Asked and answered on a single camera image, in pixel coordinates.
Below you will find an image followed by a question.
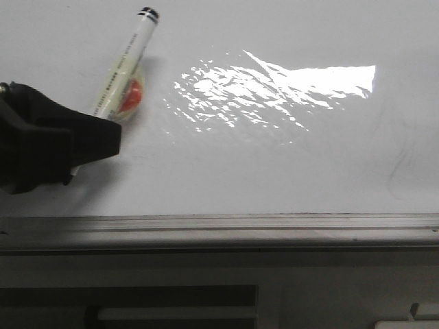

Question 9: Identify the white whiteboard with aluminium frame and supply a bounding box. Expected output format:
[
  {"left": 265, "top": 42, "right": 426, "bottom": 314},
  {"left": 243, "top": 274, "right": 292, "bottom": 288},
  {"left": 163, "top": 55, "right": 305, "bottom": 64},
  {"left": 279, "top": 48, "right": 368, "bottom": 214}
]
[{"left": 1, "top": 1, "right": 438, "bottom": 253}]

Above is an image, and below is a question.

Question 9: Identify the white black-tipped whiteboard marker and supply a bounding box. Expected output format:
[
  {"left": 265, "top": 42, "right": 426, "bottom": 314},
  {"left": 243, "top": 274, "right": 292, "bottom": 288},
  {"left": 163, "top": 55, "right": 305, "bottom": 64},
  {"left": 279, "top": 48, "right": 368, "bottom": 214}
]
[{"left": 70, "top": 6, "right": 161, "bottom": 178}]

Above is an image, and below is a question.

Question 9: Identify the red round magnet with tape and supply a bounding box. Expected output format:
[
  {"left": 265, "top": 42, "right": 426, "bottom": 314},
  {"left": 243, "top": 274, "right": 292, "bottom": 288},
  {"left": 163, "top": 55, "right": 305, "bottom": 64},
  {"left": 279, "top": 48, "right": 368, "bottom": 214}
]
[{"left": 113, "top": 66, "right": 145, "bottom": 121}]

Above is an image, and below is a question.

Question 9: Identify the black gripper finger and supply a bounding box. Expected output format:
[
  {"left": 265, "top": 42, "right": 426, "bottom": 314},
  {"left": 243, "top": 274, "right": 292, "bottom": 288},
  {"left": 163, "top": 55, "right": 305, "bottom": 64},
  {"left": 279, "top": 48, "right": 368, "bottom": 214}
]
[{"left": 1, "top": 82, "right": 121, "bottom": 194}]

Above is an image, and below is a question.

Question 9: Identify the dark grey cabinet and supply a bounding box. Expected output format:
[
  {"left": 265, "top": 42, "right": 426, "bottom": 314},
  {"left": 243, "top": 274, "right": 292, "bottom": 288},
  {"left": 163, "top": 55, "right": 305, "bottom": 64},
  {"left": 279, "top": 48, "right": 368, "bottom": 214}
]
[{"left": 1, "top": 249, "right": 438, "bottom": 328}]

